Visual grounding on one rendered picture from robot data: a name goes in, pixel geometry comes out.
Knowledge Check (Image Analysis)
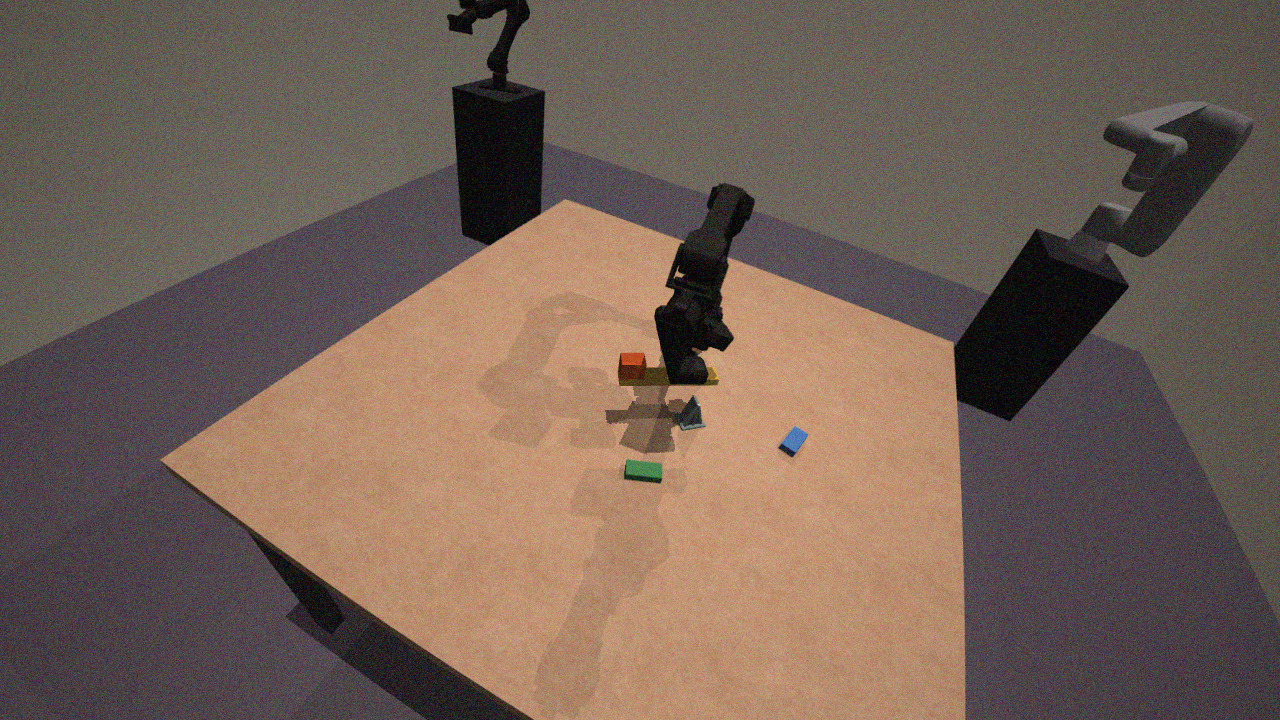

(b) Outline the blue rectangular bar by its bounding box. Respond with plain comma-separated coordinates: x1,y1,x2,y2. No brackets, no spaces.
780,427,808,457

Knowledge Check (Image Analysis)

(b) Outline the green rectangular block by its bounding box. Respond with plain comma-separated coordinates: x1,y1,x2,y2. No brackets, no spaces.
625,460,662,483

